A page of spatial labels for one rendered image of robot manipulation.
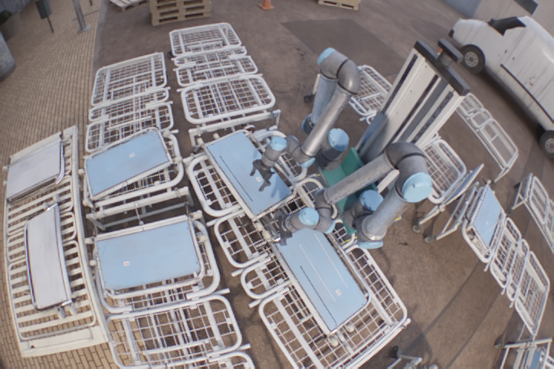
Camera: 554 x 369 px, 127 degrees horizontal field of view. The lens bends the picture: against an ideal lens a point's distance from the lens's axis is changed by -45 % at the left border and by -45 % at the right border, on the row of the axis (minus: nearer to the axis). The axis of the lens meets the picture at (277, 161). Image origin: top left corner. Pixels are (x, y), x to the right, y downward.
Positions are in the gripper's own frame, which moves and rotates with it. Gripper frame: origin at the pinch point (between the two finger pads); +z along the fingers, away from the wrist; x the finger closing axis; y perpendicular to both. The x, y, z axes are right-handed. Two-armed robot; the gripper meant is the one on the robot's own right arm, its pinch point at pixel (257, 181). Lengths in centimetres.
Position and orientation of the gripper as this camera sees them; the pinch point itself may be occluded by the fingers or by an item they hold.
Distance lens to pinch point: 159.5
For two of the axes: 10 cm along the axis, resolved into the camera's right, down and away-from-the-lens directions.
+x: -4.8, -7.0, 5.3
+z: -4.3, 7.1, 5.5
